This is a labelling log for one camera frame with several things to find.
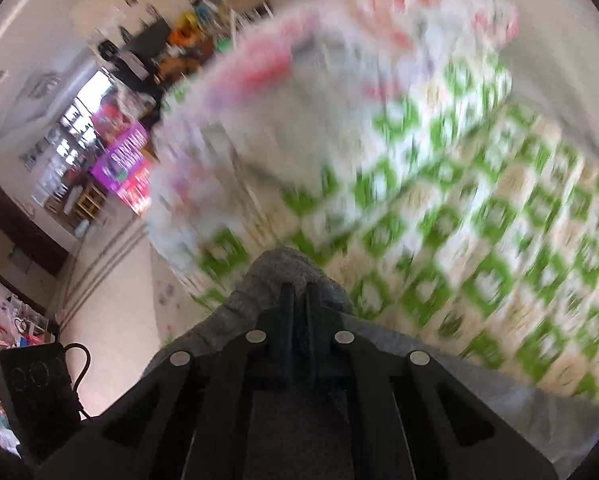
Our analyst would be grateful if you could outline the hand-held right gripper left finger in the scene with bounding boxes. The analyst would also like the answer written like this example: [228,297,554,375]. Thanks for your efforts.
[34,284,297,480]

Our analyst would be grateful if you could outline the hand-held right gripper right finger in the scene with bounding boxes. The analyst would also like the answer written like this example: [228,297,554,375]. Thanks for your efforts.
[306,284,561,480]

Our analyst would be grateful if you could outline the grey pants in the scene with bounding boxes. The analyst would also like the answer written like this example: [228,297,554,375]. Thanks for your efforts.
[142,247,599,480]

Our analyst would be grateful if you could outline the dark wooden cabinet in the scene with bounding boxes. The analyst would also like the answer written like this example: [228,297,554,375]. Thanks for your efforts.
[0,182,71,277]

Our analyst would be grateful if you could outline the green chequered printed bedsheet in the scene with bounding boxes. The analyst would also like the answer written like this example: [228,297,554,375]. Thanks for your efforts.
[179,95,599,407]

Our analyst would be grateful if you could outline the folded printed quilt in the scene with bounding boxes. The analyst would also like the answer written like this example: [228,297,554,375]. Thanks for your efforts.
[146,0,523,283]

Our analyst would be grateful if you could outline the purple printed box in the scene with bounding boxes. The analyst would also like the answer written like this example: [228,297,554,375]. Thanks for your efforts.
[90,122,154,213]

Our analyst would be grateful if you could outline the black monitor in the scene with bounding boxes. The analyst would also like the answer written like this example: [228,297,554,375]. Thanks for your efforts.
[122,19,174,83]

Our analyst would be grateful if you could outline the black cable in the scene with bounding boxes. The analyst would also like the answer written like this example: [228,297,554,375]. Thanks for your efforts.
[62,342,92,421]

